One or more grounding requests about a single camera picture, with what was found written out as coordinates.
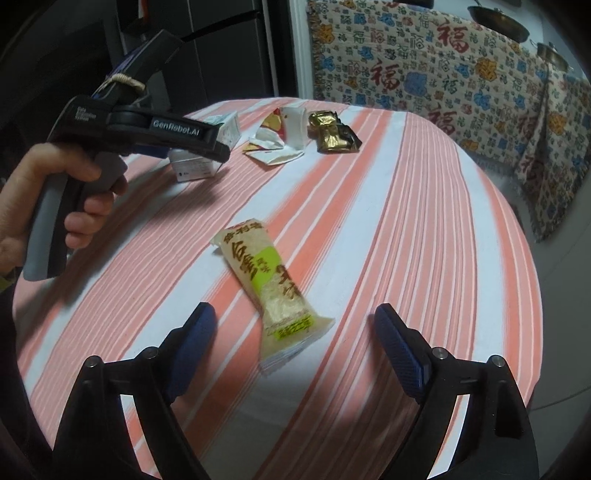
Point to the dark refrigerator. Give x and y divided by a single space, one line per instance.
231 55

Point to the metal frying pan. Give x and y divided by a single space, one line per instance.
503 23

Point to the printed patterned cloth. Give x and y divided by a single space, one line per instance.
415 69

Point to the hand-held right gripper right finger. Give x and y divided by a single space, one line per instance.
404 350

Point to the yellow green snack packet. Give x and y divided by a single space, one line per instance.
272 286

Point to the metal pot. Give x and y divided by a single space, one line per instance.
551 53

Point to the red yellow wrapper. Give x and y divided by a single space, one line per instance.
272 122

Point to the gold snack wrapper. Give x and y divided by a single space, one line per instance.
328 134

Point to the white drink carton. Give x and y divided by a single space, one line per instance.
198 166

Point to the person's left hand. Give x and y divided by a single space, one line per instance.
27 184

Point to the torn white wrapper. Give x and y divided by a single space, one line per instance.
277 154

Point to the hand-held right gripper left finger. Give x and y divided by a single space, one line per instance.
189 350

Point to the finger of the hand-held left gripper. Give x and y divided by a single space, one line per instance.
212 150

